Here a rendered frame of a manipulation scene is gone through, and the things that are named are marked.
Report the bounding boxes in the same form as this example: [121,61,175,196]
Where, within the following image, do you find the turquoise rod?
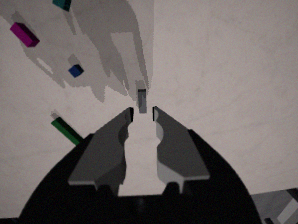
[52,0,72,12]

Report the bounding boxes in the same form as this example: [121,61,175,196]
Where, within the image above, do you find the small blue cube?
[68,64,84,78]

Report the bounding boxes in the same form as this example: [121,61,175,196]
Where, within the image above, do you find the magenta rod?
[10,22,40,47]

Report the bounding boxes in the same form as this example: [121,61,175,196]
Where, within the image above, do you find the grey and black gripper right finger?
[152,106,262,224]

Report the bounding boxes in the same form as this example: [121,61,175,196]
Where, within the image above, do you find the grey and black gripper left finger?
[16,107,134,224]

